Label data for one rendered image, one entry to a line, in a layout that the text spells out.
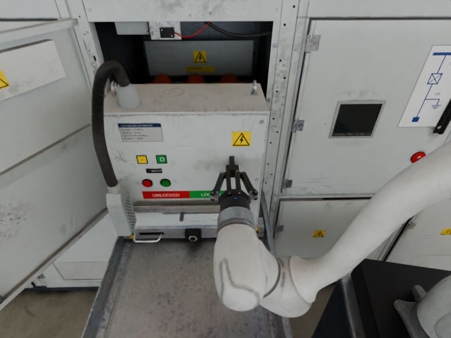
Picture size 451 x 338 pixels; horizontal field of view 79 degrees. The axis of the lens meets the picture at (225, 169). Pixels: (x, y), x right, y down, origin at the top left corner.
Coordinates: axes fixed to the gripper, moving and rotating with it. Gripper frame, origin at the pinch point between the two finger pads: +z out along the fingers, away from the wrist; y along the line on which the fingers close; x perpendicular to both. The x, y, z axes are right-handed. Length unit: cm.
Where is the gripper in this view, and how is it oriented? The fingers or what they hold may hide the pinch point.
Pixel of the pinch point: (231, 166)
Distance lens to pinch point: 83.1
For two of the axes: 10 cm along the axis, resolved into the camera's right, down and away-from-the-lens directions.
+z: -0.2, -6.1, 7.9
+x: 0.0, -7.9, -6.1
